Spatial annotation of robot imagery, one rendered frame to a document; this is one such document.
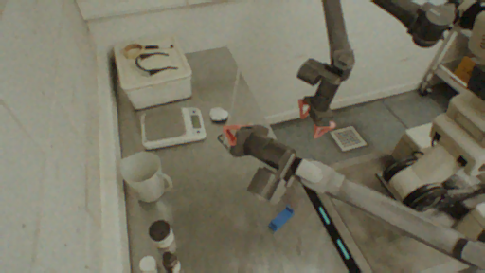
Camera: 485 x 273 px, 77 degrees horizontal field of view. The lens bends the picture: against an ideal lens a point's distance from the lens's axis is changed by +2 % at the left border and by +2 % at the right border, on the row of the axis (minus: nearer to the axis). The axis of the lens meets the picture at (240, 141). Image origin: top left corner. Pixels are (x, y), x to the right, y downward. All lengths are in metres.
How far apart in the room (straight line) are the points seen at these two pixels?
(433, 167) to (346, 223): 0.45
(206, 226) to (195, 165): 0.26
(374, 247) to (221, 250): 0.79
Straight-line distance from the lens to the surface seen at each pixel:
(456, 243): 0.81
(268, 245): 1.04
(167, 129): 1.29
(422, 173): 1.47
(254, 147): 0.66
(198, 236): 1.06
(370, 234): 1.59
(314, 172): 0.63
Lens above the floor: 1.71
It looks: 49 degrees down
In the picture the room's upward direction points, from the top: straight up
